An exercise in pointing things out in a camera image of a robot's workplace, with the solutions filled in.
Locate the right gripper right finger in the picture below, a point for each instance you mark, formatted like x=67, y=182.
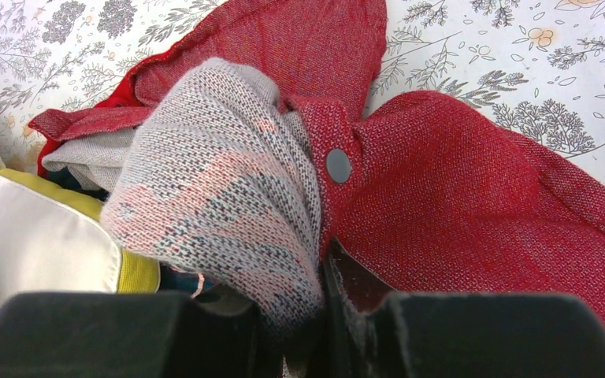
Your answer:
x=373, y=330

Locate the floral tablecloth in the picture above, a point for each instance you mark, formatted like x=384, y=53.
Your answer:
x=534, y=67

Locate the white pillow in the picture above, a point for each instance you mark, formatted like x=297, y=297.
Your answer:
x=50, y=240

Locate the red printed pillowcase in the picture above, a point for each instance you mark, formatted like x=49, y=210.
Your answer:
x=250, y=153

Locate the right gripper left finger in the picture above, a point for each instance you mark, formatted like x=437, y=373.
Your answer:
x=167, y=334

